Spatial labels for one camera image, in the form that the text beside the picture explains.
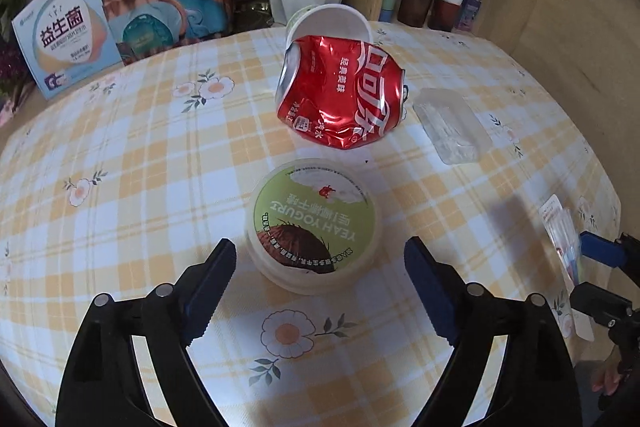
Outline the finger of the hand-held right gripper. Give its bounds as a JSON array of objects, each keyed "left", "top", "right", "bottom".
[
  {"left": 570, "top": 281, "right": 640, "bottom": 325},
  {"left": 579, "top": 231, "right": 640, "bottom": 270}
]

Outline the white paper cup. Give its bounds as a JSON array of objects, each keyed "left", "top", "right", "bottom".
[{"left": 285, "top": 4, "right": 373, "bottom": 58}]

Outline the person's right hand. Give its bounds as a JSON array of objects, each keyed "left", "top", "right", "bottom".
[{"left": 591, "top": 349, "right": 625, "bottom": 397}]

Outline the blue probiotic box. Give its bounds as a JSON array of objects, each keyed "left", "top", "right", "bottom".
[{"left": 11, "top": 0, "right": 126, "bottom": 102}]

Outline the green lidded yogurt tub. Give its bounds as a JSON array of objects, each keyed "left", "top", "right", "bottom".
[{"left": 244, "top": 158, "right": 383, "bottom": 297}]

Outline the small blue purple box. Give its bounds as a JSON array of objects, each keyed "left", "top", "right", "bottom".
[{"left": 454, "top": 0, "right": 483, "bottom": 32}]

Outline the crushed red soda can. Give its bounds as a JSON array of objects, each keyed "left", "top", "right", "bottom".
[{"left": 274, "top": 34, "right": 408, "bottom": 151}]

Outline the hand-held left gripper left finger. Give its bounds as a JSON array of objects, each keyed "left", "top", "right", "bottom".
[{"left": 55, "top": 237, "right": 238, "bottom": 427}]

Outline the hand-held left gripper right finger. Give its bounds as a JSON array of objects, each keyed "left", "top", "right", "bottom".
[{"left": 404, "top": 236, "right": 583, "bottom": 427}]

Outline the brown plastic cup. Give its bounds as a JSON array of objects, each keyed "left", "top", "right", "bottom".
[{"left": 398, "top": 0, "right": 435, "bottom": 28}]

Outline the red cup with white lid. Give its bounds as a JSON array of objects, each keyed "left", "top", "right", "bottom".
[{"left": 429, "top": 0, "right": 466, "bottom": 32}]

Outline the copper striped teal box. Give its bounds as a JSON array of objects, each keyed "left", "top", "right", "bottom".
[{"left": 101, "top": 0, "right": 236, "bottom": 66}]

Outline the silver metal container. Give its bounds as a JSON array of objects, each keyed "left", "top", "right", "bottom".
[{"left": 231, "top": 0, "right": 273, "bottom": 28}]

